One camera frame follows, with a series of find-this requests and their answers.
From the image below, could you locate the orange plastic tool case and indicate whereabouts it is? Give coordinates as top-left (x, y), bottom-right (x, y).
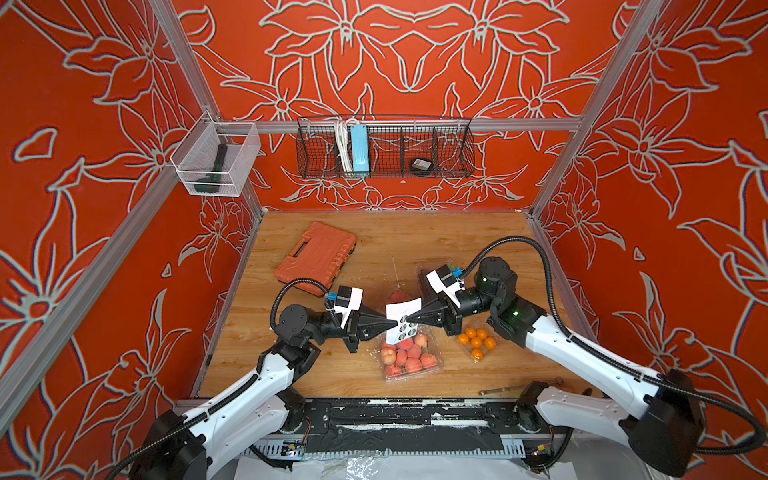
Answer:
top-left (275, 222), bottom-right (357, 288)

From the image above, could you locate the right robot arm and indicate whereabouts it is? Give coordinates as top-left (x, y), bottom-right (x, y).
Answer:
top-left (404, 235), bottom-right (767, 477)

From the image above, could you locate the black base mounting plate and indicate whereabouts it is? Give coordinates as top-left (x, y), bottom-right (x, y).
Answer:
top-left (246, 398), bottom-right (565, 461)

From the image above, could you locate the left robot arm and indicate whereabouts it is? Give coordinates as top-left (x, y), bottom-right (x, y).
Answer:
top-left (107, 280), bottom-right (399, 479)

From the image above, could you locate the large peach clamshell box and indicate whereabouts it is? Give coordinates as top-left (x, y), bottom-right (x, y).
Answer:
top-left (372, 329), bottom-right (443, 382)

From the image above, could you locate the small peach clamshell box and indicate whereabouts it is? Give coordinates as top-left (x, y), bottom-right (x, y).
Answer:
top-left (386, 289), bottom-right (411, 304)

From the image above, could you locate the black wire wall basket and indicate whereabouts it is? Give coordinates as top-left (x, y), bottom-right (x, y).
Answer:
top-left (296, 115), bottom-right (476, 180)

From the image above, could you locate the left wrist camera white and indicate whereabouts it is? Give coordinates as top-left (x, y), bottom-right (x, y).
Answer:
top-left (327, 286), bottom-right (364, 329)

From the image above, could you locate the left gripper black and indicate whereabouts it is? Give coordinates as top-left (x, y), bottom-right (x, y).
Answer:
top-left (310, 308), bottom-right (395, 358)

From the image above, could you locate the light blue box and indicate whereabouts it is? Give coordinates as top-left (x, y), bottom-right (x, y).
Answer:
top-left (350, 124), bottom-right (370, 176)

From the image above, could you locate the grape clamshell box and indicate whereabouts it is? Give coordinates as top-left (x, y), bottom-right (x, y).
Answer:
top-left (416, 259), bottom-right (456, 287)

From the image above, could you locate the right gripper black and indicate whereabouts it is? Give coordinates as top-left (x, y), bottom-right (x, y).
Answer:
top-left (412, 284), bottom-right (504, 336)

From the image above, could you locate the white coiled cable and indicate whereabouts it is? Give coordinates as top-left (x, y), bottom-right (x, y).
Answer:
top-left (333, 119), bottom-right (353, 175)

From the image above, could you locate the clear acrylic wall bin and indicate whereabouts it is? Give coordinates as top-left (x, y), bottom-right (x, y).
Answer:
top-left (171, 111), bottom-right (262, 198)

